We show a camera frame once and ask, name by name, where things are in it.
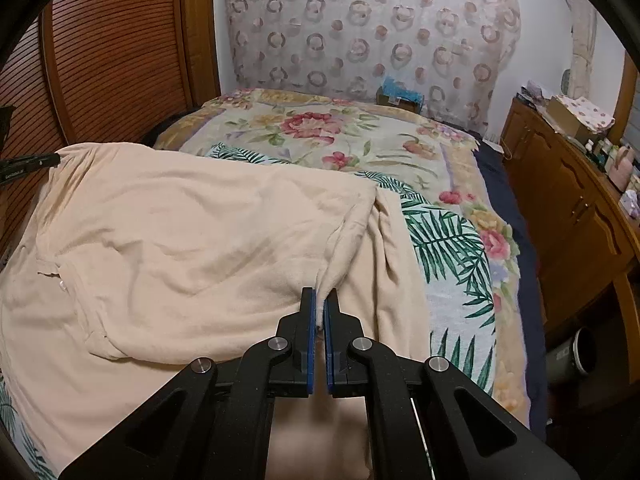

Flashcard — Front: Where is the wooden sideboard cabinet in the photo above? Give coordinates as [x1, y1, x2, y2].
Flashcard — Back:
[500, 97, 640, 411]

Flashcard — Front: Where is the circle patterned curtain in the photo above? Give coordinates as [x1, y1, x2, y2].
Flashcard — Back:
[222, 0, 523, 128]

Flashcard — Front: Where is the wooden louvered wardrobe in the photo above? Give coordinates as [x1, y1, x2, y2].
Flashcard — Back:
[0, 0, 223, 261]

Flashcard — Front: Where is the open cardboard box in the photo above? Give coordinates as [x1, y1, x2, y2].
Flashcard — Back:
[545, 97, 596, 141]

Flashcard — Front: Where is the dark trash bin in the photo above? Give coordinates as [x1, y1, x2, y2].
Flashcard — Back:
[545, 327, 608, 386]

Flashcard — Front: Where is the navy bed sheet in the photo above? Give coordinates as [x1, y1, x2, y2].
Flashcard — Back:
[472, 130, 551, 441]

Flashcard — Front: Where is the beige t-shirt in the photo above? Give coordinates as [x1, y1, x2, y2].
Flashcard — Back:
[0, 142, 433, 480]

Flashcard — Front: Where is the white floral cloth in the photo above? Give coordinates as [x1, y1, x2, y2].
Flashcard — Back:
[555, 94, 616, 131]

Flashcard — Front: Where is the beige window curtain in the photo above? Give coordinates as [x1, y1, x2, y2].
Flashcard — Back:
[570, 0, 598, 86]

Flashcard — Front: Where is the pink thermos jug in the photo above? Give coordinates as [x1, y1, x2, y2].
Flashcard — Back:
[610, 145, 637, 193]

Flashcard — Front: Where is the wooden window frame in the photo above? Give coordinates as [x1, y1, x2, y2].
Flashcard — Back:
[612, 55, 640, 151]

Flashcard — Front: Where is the leaf print blanket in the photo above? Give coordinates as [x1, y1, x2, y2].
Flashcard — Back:
[0, 142, 501, 480]

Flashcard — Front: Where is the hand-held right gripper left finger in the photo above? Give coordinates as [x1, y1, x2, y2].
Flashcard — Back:
[57, 287, 318, 480]

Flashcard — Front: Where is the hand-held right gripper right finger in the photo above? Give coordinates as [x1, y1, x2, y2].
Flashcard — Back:
[324, 290, 583, 480]

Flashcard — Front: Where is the cardboard box with blue cloth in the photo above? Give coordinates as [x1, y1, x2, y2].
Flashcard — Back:
[376, 77, 425, 115]

